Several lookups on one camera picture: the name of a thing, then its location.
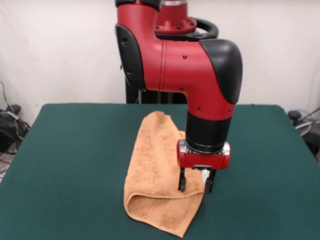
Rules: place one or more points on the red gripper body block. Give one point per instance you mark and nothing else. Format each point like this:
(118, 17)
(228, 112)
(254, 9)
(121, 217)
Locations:
(202, 160)

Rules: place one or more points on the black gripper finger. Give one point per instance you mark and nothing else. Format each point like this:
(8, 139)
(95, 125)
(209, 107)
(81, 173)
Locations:
(208, 183)
(182, 181)

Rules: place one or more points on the orange terry towel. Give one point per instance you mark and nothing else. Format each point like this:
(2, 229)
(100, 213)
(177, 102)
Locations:
(155, 162)

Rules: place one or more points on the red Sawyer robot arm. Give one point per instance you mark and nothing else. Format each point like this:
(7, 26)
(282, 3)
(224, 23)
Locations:
(180, 67)

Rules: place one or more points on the black floor object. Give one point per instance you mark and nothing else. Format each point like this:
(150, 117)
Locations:
(313, 142)

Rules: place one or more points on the dark green table cloth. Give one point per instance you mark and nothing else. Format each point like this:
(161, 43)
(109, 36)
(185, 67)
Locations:
(62, 162)

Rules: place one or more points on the black pedestal foot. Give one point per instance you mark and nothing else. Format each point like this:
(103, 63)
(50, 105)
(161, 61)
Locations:
(295, 114)
(14, 109)

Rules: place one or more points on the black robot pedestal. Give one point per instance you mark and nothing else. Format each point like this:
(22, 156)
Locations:
(207, 30)

